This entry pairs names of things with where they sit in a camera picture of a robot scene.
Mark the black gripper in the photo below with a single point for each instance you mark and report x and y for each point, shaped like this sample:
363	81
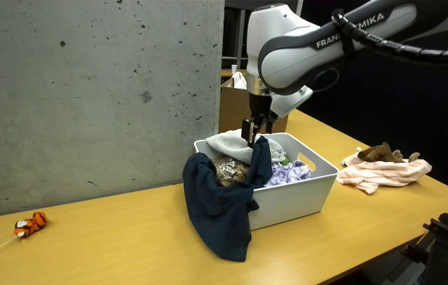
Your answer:
262	108

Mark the pale whitish cloth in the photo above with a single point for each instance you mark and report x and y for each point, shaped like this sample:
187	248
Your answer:
228	145

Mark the purple patterned cloth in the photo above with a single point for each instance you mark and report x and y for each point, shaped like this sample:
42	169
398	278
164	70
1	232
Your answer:
289	173

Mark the navy blue cloth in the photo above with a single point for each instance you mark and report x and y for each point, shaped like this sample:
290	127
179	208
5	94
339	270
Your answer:
217	216

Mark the pale pink cloth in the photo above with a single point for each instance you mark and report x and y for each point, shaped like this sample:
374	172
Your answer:
382	175

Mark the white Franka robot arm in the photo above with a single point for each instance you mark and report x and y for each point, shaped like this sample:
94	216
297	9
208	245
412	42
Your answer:
308	48

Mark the white plastic basket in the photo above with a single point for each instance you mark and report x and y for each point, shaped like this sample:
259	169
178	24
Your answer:
292	203

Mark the brown cardboard box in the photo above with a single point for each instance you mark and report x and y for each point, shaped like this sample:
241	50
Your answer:
232	112

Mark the white bag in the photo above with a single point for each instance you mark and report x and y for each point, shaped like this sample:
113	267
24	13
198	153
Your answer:
240	81

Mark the leopard patterned cloth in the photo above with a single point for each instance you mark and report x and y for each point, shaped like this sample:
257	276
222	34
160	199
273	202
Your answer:
232	172

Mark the orange tiger toy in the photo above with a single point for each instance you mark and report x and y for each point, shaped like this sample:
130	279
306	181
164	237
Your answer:
34	224

